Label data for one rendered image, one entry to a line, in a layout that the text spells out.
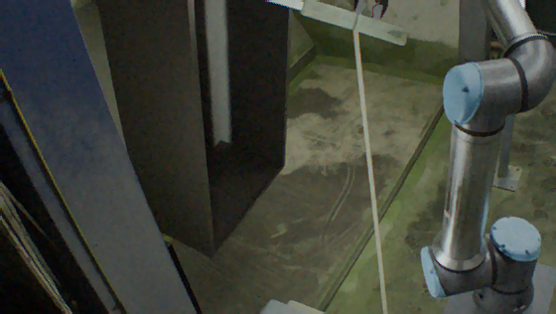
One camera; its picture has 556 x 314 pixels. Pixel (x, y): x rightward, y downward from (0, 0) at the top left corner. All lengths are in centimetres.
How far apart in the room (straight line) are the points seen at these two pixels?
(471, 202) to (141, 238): 72
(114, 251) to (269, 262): 174
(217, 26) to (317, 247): 116
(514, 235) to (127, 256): 102
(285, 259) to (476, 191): 155
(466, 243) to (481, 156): 30
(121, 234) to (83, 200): 12
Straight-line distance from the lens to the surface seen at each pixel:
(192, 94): 159
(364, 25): 153
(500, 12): 124
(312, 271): 257
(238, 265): 267
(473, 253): 144
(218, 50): 230
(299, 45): 400
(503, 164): 302
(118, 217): 95
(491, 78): 107
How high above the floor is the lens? 203
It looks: 38 degrees down
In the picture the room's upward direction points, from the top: 11 degrees counter-clockwise
